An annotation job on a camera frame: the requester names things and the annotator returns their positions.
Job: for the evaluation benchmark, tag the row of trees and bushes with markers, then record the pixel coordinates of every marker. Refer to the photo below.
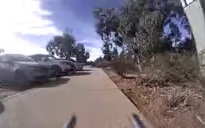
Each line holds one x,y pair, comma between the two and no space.
133,33

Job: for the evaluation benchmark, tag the mulch strip with leaves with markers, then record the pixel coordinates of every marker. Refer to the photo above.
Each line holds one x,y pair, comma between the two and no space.
3,88

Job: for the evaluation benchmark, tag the grey concrete path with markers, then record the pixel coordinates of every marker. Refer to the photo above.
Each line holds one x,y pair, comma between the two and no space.
80,96

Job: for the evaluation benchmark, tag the row of parked cars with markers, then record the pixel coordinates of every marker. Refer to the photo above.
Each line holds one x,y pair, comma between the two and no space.
23,66

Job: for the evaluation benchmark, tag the group of dark trees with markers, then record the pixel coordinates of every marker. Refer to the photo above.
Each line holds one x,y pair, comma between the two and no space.
66,46

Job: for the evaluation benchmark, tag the robot's own part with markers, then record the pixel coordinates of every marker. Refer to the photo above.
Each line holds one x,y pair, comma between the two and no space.
71,121
138,121

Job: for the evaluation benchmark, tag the brown mulch ground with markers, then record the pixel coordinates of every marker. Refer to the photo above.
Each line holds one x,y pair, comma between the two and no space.
170,100

